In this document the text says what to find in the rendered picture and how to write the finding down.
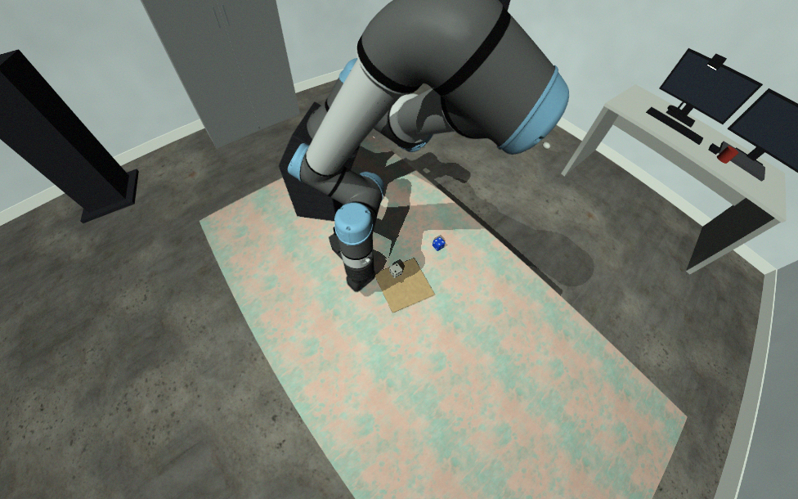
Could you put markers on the tan square mat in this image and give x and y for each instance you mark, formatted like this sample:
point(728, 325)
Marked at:
point(409, 288)

